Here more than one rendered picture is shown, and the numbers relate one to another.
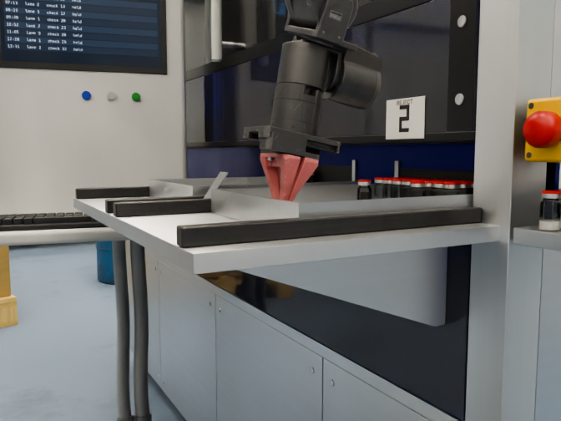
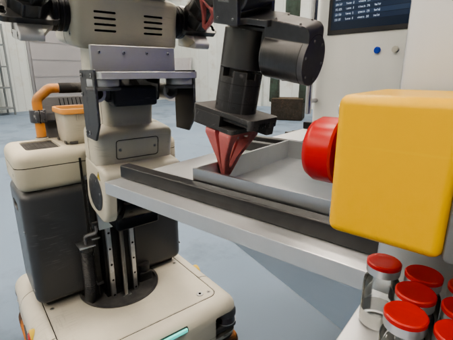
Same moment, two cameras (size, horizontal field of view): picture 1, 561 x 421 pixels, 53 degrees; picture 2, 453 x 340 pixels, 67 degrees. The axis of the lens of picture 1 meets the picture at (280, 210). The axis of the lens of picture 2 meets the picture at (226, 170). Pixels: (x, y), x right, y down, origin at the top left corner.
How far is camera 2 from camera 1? 0.66 m
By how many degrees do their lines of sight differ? 67
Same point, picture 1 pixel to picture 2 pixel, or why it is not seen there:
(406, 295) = (326, 294)
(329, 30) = (222, 14)
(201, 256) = (107, 185)
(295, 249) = (149, 200)
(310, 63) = (227, 46)
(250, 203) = (245, 158)
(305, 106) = (222, 86)
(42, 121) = (347, 70)
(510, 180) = not seen: hidden behind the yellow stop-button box
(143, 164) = not seen: hidden behind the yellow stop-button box
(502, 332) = not seen: outside the picture
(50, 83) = (355, 43)
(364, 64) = (287, 38)
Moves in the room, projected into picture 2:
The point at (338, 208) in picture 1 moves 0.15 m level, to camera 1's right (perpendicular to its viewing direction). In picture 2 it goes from (222, 181) to (285, 229)
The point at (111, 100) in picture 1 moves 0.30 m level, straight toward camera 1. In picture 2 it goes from (394, 52) to (342, 49)
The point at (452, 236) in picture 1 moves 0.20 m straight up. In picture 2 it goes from (290, 253) to (303, 32)
